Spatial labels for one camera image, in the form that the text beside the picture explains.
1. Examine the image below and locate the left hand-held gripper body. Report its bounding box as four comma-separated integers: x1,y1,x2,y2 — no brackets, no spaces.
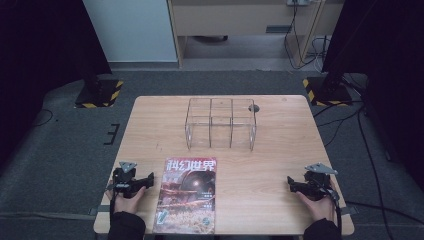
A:
111,161,148,200

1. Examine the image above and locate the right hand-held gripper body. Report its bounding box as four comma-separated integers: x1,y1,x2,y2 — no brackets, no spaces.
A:
297,162,339,202

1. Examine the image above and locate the red cover magazine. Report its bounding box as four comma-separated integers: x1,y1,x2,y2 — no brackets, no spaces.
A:
152,156,218,235

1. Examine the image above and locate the clear acrylic file rack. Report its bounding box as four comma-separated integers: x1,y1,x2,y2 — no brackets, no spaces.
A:
184,97,258,152

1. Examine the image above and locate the person's left hand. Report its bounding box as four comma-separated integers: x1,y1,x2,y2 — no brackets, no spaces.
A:
105,185,148,215

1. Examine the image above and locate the person's right hand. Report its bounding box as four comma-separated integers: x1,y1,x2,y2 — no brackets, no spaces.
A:
295,179,336,223

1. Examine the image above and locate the grey tape piece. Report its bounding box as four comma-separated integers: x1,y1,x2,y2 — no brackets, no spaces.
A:
340,205,360,216
88,204,112,216

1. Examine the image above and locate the black stand with striped base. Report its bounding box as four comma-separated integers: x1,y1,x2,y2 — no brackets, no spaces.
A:
74,59,125,109
302,49,354,108

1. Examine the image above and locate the black curtain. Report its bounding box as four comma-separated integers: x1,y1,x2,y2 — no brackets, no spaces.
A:
321,0,424,193
0,0,113,169

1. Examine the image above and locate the white cabinet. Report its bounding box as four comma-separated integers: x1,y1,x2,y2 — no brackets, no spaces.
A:
82,0,179,64

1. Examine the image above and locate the light wooden desk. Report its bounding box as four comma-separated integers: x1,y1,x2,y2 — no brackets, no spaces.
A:
166,0,345,70

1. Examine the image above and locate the right hand-held gripper cable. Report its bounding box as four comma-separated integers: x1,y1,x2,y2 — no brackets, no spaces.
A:
321,186,343,234

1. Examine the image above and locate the long black floor cable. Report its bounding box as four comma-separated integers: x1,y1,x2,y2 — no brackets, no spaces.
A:
355,108,395,240

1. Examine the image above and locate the thin black floor cable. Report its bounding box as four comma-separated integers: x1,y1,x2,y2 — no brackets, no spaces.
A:
32,108,55,128

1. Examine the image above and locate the black cable from power strip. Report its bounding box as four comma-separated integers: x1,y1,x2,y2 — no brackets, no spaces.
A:
283,3,326,71

